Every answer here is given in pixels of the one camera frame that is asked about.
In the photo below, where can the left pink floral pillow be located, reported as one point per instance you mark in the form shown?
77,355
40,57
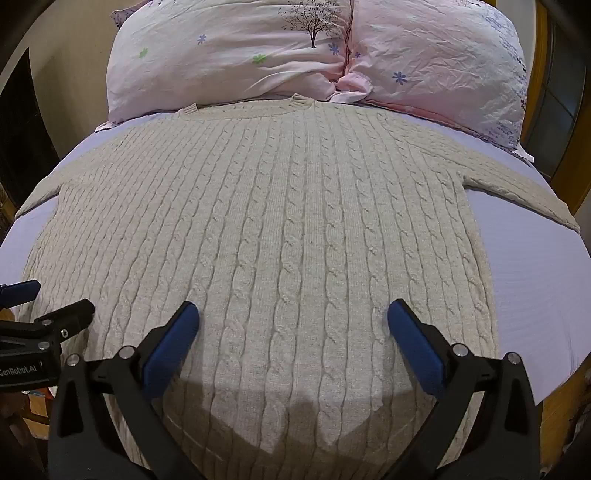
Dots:
314,50

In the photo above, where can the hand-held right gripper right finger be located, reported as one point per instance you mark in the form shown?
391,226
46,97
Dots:
419,347

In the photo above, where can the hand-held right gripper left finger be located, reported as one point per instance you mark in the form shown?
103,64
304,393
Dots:
168,347

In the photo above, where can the dark wooden door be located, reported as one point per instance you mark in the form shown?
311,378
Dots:
18,147

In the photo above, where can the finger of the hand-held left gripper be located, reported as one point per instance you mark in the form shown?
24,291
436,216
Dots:
18,292
69,318

